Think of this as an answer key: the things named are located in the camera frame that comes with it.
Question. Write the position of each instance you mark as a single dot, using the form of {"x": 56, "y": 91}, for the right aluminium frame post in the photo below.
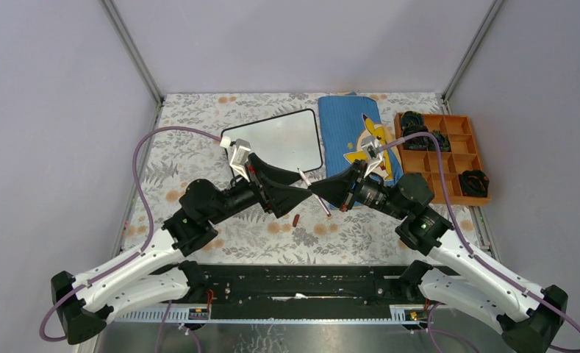
{"x": 475, "y": 44}

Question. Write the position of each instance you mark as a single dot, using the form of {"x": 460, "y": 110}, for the orange wooden compartment tray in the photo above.
{"x": 442, "y": 170}

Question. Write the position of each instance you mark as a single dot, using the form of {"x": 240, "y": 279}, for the rolled dark tie lower right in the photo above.
{"x": 474, "y": 183}

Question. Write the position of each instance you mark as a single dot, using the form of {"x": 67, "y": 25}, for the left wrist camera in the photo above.
{"x": 238, "y": 151}

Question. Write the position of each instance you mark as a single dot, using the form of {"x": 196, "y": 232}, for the floral patterned table mat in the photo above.
{"x": 185, "y": 151}

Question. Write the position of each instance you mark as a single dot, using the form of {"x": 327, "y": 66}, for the rolled dark tie middle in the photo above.
{"x": 415, "y": 144}

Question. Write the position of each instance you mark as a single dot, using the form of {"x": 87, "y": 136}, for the blue Pikachu cloth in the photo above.
{"x": 345, "y": 121}

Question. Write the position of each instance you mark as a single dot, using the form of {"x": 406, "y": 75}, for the small black-framed whiteboard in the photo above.
{"x": 289, "y": 141}

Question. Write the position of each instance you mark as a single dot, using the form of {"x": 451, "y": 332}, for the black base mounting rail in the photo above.
{"x": 371, "y": 284}

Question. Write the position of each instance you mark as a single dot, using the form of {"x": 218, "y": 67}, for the left aluminium frame post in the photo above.
{"x": 122, "y": 31}

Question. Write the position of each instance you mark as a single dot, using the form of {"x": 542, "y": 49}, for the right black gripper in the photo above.
{"x": 338, "y": 190}

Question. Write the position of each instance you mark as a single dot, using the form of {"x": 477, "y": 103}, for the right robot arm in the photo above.
{"x": 525, "y": 314}

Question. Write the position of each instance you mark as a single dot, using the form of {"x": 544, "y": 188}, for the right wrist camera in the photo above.
{"x": 374, "y": 153}

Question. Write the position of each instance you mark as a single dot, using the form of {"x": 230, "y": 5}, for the rolled dark tie top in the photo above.
{"x": 411, "y": 118}

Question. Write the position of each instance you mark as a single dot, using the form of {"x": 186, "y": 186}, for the white slotted cable duct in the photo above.
{"x": 278, "y": 312}

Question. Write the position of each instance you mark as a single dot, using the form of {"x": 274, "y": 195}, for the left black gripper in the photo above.
{"x": 274, "y": 198}

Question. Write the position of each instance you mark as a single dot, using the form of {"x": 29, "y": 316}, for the aluminium frame post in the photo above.
{"x": 122, "y": 31}
{"x": 475, "y": 44}

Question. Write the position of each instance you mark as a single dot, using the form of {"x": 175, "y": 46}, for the rolled dark tie small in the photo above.
{"x": 442, "y": 140}

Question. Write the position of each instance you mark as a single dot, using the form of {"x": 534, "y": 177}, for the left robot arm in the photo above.
{"x": 202, "y": 206}

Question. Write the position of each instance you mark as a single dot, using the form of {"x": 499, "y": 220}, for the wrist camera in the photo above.
{"x": 374, "y": 153}
{"x": 238, "y": 151}

